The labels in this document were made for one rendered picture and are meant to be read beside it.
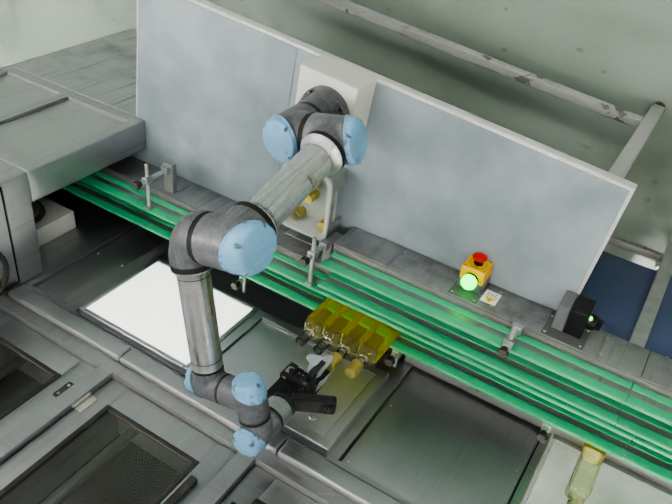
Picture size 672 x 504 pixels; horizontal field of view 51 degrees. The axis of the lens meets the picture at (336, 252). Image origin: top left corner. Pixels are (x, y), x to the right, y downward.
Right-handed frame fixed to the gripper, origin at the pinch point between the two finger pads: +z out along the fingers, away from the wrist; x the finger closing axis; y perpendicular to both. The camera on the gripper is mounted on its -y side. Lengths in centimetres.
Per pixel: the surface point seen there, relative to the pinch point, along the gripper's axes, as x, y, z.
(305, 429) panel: 12.0, -1.8, -13.5
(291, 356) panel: 12.6, 16.9, 7.3
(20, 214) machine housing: -10, 105, -12
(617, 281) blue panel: -13, -56, 70
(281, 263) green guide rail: -4.0, 33.5, 24.2
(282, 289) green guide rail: 3.1, 30.7, 21.5
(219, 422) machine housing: 14.9, 19.2, -22.9
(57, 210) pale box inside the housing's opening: 8, 121, 13
